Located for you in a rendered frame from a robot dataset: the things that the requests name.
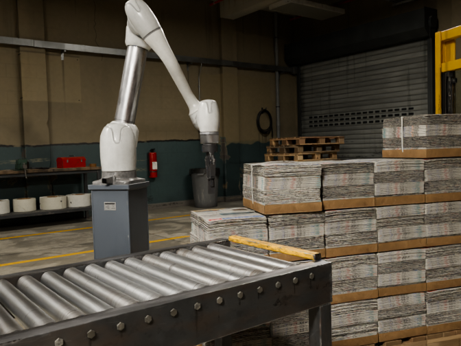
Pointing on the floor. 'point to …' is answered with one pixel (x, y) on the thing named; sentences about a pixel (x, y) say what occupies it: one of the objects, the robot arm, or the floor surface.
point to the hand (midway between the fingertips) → (210, 186)
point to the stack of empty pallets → (303, 148)
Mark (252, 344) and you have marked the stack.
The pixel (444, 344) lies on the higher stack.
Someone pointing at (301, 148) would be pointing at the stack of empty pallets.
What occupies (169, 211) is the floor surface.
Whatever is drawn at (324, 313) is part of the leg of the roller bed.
